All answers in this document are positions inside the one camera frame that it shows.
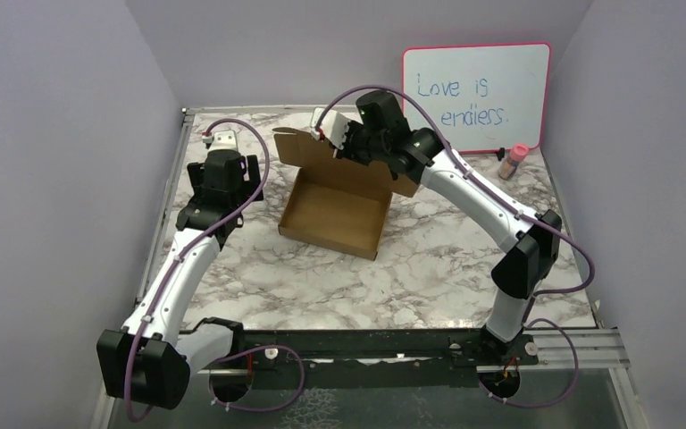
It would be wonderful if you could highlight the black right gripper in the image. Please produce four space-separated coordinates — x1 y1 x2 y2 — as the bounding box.
327 119 387 168

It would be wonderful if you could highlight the brown cardboard box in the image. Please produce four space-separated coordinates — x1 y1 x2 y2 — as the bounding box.
272 127 418 260

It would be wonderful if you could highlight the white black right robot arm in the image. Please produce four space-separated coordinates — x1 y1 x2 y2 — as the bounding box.
313 86 562 364

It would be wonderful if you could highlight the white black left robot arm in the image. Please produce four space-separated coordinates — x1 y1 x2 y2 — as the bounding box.
96 149 264 409

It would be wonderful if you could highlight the pink framed whiteboard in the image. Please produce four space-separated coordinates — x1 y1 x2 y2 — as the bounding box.
402 42 551 153

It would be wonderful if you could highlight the pink lidded marker jar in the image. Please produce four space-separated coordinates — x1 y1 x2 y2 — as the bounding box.
498 143 531 180

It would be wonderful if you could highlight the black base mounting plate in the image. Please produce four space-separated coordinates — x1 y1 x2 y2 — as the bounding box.
190 325 539 393

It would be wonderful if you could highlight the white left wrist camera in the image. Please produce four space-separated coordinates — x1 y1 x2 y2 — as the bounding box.
201 130 239 152

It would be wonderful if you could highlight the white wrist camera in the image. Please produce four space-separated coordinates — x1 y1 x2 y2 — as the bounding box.
310 107 352 158
201 130 239 152

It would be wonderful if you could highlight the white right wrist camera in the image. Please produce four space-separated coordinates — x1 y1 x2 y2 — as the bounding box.
310 107 352 158

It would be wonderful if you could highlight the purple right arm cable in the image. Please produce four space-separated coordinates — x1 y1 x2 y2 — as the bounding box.
314 84 597 411

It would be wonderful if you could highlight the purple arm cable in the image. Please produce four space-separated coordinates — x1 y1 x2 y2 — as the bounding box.
123 118 307 423
314 84 597 411

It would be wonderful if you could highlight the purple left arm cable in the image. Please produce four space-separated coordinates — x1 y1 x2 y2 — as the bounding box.
123 118 307 423

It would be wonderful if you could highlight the aluminium front frame rail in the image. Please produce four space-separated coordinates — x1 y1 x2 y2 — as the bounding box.
88 331 652 429

